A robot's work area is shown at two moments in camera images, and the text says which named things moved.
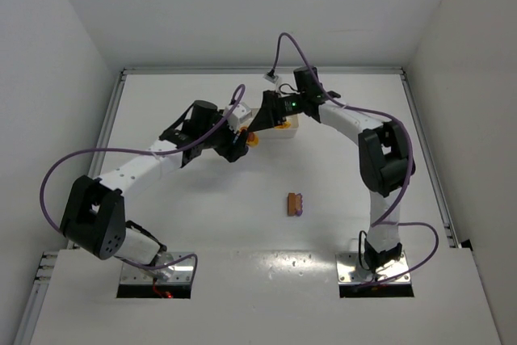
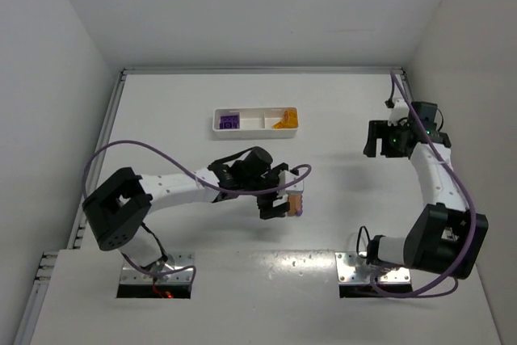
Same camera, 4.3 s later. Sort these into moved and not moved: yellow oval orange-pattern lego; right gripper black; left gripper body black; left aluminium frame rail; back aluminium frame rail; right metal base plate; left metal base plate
Moved: left gripper body black; right gripper black; yellow oval orange-pattern lego
Not moved: back aluminium frame rail; left aluminium frame rail; left metal base plate; right metal base plate
